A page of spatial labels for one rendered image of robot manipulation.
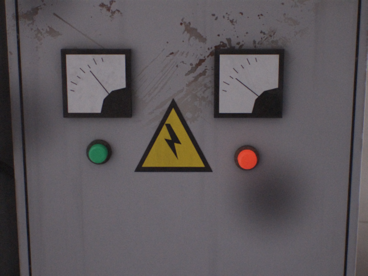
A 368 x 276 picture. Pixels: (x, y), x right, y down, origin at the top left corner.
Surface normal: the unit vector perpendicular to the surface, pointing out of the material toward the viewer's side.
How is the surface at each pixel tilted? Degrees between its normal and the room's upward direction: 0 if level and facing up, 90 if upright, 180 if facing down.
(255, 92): 90
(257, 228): 90
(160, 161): 90
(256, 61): 90
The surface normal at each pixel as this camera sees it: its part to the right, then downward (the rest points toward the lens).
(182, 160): 0.00, 0.22
